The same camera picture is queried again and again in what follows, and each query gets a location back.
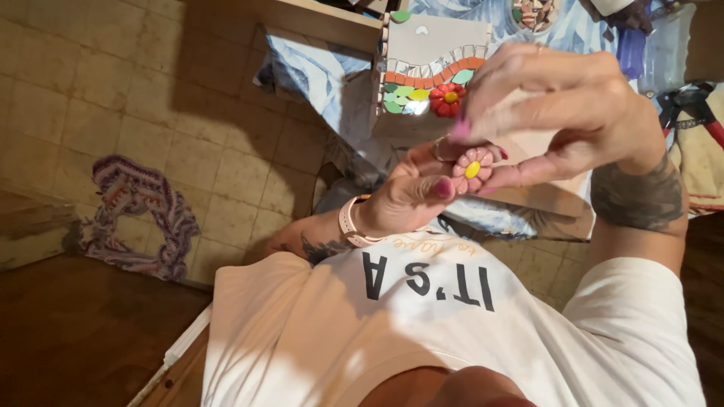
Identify person's right hand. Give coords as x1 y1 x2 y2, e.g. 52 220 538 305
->
449 41 669 196

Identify person's left hand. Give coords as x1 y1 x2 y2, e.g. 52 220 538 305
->
356 136 510 239

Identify pink ceramic flower tile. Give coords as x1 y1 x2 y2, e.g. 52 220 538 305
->
451 146 496 196

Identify pink wrist watch band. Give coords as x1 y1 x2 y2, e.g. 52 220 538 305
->
337 194 387 249

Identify blue translucent bottle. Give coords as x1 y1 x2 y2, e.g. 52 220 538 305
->
615 27 649 81

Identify round mosaic plate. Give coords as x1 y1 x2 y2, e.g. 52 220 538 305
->
510 0 562 34

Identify clear plastic bag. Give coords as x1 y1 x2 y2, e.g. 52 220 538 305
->
638 5 698 98

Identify red ceramic flower tile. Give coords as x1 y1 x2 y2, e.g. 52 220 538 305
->
428 82 468 119

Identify white printed t-shirt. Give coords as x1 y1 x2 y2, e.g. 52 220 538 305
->
201 225 708 407

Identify blue leaf patterned tablecloth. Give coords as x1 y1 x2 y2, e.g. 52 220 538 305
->
253 0 698 241

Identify wooden board with mosaic tiles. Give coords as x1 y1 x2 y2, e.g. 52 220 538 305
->
370 10 593 219

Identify wooden tray box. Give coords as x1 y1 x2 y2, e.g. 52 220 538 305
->
259 0 410 55

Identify multicoloured crocheted rug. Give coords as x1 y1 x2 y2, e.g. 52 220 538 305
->
78 154 202 282

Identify dark wooden bench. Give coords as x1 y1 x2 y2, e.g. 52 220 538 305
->
0 253 213 407

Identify red-handled tile nippers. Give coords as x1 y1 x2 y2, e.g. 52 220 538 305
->
655 81 724 151

